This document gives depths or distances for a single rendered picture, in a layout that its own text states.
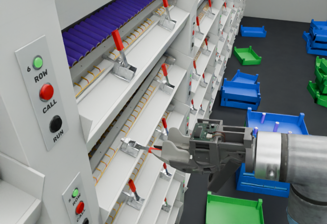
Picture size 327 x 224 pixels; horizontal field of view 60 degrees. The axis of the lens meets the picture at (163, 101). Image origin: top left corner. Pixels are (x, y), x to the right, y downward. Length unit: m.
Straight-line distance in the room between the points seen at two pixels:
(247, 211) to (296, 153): 1.25
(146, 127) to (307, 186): 0.38
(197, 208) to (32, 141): 1.48
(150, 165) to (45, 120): 0.61
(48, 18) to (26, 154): 0.14
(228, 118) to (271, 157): 1.82
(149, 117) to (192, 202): 1.07
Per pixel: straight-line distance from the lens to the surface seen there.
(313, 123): 2.53
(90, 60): 0.52
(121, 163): 0.64
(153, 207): 1.05
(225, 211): 1.74
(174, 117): 1.07
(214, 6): 1.63
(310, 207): 0.61
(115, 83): 0.52
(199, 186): 1.82
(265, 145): 0.54
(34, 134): 0.32
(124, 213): 0.80
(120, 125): 0.67
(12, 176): 0.36
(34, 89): 0.30
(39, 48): 0.30
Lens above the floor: 1.43
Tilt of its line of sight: 35 degrees down
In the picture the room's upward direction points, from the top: straight up
